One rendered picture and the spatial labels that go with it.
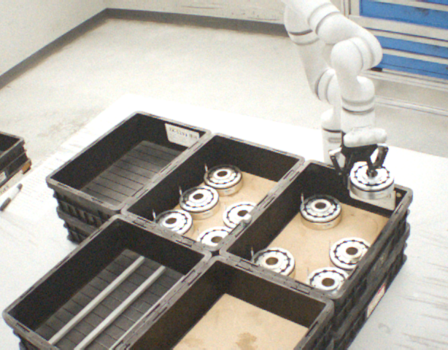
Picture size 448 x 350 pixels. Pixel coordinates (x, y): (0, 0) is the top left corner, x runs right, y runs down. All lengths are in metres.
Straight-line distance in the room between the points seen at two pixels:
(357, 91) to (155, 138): 0.85
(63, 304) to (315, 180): 0.70
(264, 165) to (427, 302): 0.57
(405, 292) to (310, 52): 0.63
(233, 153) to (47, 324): 0.70
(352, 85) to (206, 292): 0.53
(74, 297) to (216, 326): 0.36
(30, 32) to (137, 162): 3.13
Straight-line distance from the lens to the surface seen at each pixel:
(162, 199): 1.65
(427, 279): 1.63
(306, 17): 1.32
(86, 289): 1.53
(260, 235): 1.50
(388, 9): 3.25
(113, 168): 1.90
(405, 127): 3.50
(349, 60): 1.23
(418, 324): 1.53
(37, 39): 4.98
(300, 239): 1.54
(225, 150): 1.78
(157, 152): 1.93
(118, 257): 1.59
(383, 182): 1.42
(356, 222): 1.58
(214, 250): 1.39
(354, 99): 1.28
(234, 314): 1.39
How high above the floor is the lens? 1.86
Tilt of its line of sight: 36 degrees down
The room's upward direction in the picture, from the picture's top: 9 degrees counter-clockwise
